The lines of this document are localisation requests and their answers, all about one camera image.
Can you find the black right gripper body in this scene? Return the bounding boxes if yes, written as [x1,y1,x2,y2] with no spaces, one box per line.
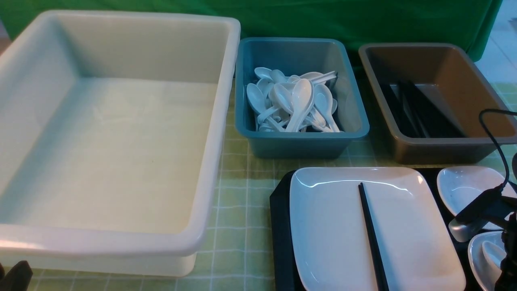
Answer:
[494,196,517,291]

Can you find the white small bowl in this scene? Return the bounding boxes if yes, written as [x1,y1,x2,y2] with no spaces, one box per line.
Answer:
[468,231,506,291]
[437,166,516,232]

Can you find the black chopstick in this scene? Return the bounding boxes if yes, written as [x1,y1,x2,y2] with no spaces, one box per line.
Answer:
[358,182,389,291]

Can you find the large white square plate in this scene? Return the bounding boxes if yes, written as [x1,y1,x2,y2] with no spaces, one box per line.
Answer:
[290,167,467,291]

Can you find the white soup spoon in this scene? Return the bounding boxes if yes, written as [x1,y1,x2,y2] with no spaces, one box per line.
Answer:
[286,78,314,132]
[246,83,285,132]
[314,84,340,133]
[482,241,506,271]

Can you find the bundle of black chopsticks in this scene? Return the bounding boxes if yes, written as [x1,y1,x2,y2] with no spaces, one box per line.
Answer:
[380,80,466,138]

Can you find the brown plastic bin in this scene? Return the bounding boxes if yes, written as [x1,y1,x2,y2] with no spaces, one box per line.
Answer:
[359,42,506,164]

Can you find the green backdrop cloth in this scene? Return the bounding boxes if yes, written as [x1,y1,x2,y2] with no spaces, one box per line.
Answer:
[1,0,502,64]

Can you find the teal plastic bin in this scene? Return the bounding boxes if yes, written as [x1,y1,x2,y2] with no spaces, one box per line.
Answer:
[234,37,370,159]

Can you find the large white plastic tub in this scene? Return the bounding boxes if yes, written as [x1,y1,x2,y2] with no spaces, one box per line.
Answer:
[0,11,241,277]

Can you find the black object bottom left corner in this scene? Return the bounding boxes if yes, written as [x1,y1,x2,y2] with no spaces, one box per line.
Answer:
[0,260,33,291]

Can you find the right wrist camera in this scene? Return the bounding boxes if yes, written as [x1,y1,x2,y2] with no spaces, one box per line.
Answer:
[448,186,507,243]

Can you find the black right camera cable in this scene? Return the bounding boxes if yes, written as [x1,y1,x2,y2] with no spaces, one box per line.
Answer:
[479,109,517,190]

